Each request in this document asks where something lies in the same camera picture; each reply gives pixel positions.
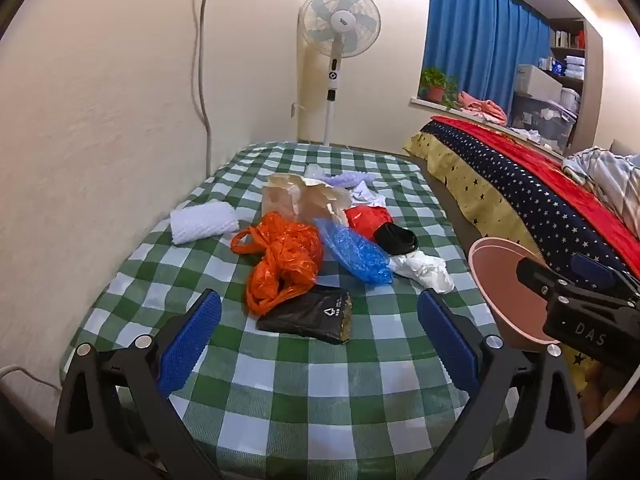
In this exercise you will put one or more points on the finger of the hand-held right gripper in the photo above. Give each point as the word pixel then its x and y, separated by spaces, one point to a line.
pixel 537 275
pixel 592 267

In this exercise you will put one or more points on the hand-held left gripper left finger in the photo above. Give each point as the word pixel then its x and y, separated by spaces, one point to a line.
pixel 192 340

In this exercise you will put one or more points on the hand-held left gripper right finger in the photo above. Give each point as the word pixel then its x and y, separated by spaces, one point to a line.
pixel 447 340

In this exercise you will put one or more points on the pink plastic bin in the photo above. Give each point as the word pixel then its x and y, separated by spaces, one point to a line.
pixel 500 290

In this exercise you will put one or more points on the white plastic bag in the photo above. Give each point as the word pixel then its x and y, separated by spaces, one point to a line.
pixel 425 270

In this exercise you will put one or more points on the black courier packet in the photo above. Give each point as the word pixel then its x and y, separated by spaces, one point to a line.
pixel 300 315

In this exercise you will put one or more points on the black plastic bag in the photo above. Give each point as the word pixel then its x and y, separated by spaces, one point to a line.
pixel 395 240

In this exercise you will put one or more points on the white foam roll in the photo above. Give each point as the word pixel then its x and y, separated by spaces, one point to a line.
pixel 205 222

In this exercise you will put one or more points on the orange plastic bag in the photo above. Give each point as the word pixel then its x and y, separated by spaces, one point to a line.
pixel 285 260

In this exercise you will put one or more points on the blue plastic bag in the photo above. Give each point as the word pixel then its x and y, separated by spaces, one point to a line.
pixel 355 252

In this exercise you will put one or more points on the red plastic bag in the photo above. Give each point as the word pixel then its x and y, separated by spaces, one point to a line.
pixel 365 220

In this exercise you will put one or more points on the white paper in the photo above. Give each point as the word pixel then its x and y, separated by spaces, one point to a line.
pixel 367 195

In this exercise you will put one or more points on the brown paper bag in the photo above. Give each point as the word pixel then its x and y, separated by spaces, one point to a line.
pixel 285 200

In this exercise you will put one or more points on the blue striped quilt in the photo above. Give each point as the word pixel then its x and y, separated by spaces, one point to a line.
pixel 607 180

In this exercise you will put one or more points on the bed with star bedding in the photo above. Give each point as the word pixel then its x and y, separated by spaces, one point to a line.
pixel 550 165

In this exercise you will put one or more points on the bed with red blanket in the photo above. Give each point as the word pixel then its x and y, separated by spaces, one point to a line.
pixel 500 170

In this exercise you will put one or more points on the green checked tablecloth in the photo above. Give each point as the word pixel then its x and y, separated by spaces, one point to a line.
pixel 300 385

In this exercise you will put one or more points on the white crumpled cloth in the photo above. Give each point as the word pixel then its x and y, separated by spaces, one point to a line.
pixel 530 135

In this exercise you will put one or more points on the clear plastic storage box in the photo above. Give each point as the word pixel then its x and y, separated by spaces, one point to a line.
pixel 545 120

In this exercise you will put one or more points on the white lidded tub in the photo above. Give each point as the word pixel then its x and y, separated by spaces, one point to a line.
pixel 571 100

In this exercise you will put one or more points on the pink folded clothes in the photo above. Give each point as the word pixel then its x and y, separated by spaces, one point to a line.
pixel 480 107

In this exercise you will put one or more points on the white cardboard box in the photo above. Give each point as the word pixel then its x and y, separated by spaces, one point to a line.
pixel 537 82

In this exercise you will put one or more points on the blue white packets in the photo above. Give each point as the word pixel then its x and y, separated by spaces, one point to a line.
pixel 562 66

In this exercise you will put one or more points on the wooden bookshelf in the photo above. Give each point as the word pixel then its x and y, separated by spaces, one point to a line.
pixel 592 60

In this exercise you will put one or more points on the potted green plant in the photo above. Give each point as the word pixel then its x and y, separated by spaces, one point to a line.
pixel 437 82

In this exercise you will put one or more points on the row of books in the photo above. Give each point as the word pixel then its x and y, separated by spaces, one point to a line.
pixel 567 40

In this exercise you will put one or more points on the blue curtain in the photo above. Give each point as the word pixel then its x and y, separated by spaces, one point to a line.
pixel 475 35

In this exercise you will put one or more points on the white standing fan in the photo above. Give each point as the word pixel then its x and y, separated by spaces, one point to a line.
pixel 340 22

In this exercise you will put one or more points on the small white wall socket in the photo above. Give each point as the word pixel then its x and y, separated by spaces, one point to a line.
pixel 295 110

